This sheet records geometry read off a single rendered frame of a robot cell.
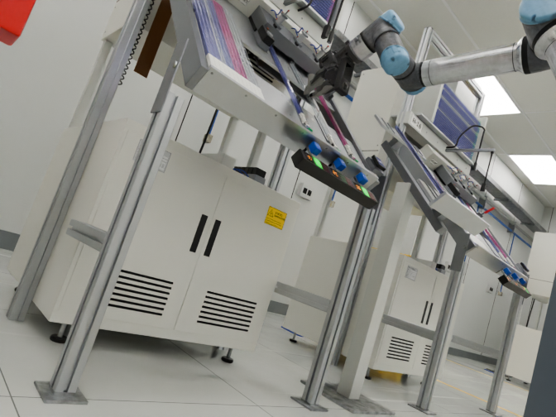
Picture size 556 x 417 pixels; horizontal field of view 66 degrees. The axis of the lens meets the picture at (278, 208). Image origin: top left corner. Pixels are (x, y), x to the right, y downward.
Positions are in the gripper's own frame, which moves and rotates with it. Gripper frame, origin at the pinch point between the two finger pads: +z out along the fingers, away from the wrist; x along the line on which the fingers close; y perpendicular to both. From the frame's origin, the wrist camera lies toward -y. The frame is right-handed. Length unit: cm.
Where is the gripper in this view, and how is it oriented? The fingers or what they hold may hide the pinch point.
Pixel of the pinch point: (309, 95)
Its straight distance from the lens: 147.8
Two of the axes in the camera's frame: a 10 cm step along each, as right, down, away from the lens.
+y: -1.1, -8.3, 5.4
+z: -7.1, 4.5, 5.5
